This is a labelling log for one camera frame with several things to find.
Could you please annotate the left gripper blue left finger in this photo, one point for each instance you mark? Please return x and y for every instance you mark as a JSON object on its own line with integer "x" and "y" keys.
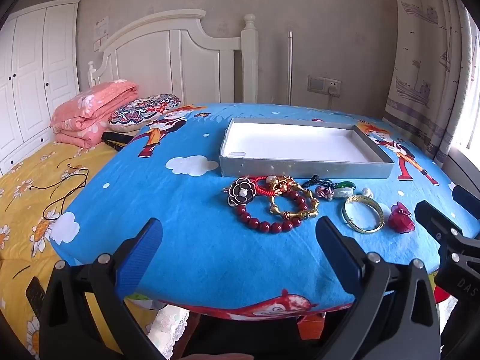
{"x": 134, "y": 256}

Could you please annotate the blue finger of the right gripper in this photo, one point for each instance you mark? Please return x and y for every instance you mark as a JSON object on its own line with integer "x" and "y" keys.
{"x": 441, "y": 228}
{"x": 465, "y": 199}

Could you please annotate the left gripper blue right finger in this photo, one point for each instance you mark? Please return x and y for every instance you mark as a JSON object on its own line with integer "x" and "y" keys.
{"x": 343, "y": 254}

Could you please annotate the red flower hair clip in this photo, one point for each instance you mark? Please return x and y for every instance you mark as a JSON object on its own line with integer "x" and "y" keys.
{"x": 400, "y": 219}

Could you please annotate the gold bangle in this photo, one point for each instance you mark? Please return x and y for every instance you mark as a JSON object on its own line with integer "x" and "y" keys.
{"x": 363, "y": 214}

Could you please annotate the pale jade pendant pink knot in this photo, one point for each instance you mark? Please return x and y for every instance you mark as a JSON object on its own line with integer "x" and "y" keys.
{"x": 329, "y": 193}

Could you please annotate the white pearl earring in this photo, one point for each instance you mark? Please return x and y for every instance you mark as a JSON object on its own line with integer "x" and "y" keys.
{"x": 367, "y": 192}

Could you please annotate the black flower brooch gold clip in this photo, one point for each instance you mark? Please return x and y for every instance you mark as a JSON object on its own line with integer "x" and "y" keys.
{"x": 241, "y": 192}

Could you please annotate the blue cartoon tablecloth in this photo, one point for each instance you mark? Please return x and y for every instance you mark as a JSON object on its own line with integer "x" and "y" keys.
{"x": 255, "y": 261}

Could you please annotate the yellow floral bed sheet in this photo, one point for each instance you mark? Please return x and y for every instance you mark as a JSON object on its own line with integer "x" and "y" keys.
{"x": 33, "y": 195}

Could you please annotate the grey shallow tray box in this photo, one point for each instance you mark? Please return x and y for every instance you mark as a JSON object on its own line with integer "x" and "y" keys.
{"x": 301, "y": 149}

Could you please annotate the patterned round cushion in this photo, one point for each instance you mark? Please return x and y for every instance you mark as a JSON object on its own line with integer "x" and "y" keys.
{"x": 141, "y": 111}

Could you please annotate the pink folded blanket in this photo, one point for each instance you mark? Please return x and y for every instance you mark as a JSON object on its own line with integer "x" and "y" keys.
{"x": 82, "y": 120}

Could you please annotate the ship print curtain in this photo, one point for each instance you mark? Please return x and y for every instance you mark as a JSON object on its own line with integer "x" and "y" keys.
{"x": 433, "y": 69}

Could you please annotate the white bed headboard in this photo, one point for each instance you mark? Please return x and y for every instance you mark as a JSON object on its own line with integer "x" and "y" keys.
{"x": 169, "y": 52}

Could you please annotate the white wardrobe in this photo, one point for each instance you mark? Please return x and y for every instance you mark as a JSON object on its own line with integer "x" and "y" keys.
{"x": 38, "y": 74}

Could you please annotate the silver metal pole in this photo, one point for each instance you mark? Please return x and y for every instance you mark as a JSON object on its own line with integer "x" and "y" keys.
{"x": 290, "y": 55}

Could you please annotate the black strap item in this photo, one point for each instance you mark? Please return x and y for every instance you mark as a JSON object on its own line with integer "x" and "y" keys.
{"x": 116, "y": 140}

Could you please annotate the wall socket with plug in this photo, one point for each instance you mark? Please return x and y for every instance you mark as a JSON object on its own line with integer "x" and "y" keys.
{"x": 323, "y": 85}

